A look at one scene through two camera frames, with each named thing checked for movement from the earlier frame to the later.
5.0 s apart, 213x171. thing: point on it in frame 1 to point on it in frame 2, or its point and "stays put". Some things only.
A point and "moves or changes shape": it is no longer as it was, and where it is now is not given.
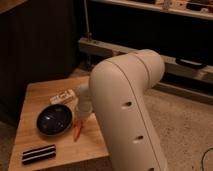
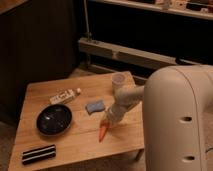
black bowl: [54, 119] stays put
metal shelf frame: [188, 82] stays put
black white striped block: [38, 154] stays put
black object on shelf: [190, 63] stays put
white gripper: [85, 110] to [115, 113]
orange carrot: [77, 130] moves or changes shape
